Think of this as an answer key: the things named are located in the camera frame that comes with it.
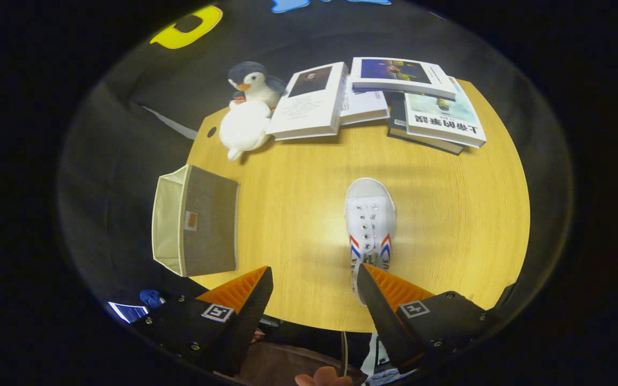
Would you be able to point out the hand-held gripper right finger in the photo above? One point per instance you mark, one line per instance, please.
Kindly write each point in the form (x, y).
(387, 327)

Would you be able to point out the small blue cloth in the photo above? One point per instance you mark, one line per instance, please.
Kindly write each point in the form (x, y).
(151, 298)

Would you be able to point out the dark grey book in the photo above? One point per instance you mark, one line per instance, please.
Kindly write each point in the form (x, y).
(397, 115)

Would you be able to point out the white book with portrait cover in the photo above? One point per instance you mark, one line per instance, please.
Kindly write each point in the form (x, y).
(309, 102)

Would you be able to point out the plain white book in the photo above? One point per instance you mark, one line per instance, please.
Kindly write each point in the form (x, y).
(362, 104)

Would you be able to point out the white shoe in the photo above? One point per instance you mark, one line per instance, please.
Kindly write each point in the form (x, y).
(369, 214)

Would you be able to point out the penguin plush toy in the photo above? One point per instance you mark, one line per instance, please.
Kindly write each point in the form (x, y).
(244, 128)

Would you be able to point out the person's brown clothing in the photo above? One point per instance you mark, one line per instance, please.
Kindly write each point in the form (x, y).
(277, 364)

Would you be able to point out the grey fabric storage box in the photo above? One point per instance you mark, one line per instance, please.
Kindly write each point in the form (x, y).
(210, 225)

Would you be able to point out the monitor with blue screen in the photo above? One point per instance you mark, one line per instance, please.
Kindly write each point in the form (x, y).
(126, 312)

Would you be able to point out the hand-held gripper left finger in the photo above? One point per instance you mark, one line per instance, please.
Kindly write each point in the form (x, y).
(244, 327)

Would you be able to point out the book with pale green cover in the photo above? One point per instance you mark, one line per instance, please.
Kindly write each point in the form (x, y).
(443, 120)

